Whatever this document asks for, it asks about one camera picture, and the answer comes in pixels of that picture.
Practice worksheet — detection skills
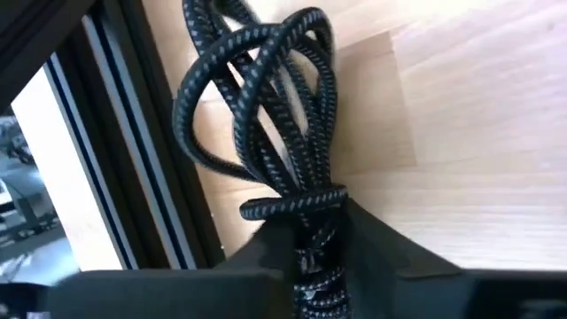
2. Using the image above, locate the black aluminium table frame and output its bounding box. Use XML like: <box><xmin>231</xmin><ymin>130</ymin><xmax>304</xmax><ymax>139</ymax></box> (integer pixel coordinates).
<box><xmin>0</xmin><ymin>0</ymin><xmax>228</xmax><ymax>272</ymax></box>

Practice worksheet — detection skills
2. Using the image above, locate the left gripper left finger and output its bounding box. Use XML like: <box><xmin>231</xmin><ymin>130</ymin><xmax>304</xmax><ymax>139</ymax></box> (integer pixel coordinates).
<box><xmin>215</xmin><ymin>215</ymin><xmax>298</xmax><ymax>319</ymax></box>

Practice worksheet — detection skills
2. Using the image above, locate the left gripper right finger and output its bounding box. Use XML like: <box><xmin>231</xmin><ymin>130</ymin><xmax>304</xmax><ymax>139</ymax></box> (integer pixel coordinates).
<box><xmin>346</xmin><ymin>198</ymin><xmax>464</xmax><ymax>319</ymax></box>

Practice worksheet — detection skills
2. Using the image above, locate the black white-flecked braided cable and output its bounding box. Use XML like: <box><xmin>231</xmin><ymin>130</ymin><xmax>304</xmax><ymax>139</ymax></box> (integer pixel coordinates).
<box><xmin>171</xmin><ymin>0</ymin><xmax>352</xmax><ymax>319</ymax></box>

